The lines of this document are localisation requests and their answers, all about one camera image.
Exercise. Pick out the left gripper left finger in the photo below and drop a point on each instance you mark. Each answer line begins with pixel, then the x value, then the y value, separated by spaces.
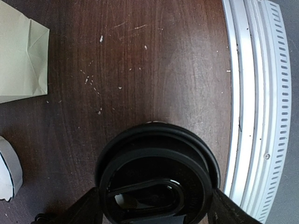
pixel 86 210

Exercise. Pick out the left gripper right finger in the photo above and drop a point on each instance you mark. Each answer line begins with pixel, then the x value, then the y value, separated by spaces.
pixel 224 211

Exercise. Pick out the black plastic cup lid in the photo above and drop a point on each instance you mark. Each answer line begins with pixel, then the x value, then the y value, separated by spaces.
pixel 156 173

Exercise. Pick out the kraft paper takeout bag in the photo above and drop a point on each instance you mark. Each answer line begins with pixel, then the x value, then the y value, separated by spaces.
pixel 23 55

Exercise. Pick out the white ceramic bowl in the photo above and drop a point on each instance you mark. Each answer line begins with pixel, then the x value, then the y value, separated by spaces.
pixel 11 174

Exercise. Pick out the aluminium front rail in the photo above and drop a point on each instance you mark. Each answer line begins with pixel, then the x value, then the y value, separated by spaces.
pixel 261 104

